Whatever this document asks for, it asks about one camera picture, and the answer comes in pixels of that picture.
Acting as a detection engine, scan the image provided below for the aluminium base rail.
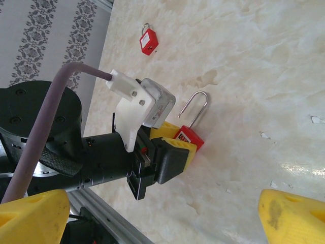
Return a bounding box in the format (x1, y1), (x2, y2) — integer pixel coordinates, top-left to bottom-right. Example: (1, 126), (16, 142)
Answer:
(67, 189), (153, 244)

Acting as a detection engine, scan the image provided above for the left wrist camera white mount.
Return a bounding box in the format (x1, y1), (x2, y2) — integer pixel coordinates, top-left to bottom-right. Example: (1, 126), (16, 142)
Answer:
(106, 69), (177, 154)

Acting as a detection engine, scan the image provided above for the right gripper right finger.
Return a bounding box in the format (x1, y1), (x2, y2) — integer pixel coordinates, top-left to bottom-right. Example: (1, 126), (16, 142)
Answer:
(258, 188), (325, 244)

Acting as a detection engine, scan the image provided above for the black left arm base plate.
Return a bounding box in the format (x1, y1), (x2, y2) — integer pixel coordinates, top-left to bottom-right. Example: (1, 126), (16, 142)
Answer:
(65, 206), (115, 244)

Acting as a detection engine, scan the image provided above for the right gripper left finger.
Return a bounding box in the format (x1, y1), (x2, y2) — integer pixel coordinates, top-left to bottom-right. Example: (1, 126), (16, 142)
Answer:
(0, 189), (71, 244)

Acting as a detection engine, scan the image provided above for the red padlock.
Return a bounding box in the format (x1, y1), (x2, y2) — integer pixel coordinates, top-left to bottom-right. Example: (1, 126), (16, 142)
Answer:
(173, 90), (210, 154)
(139, 22), (159, 55)

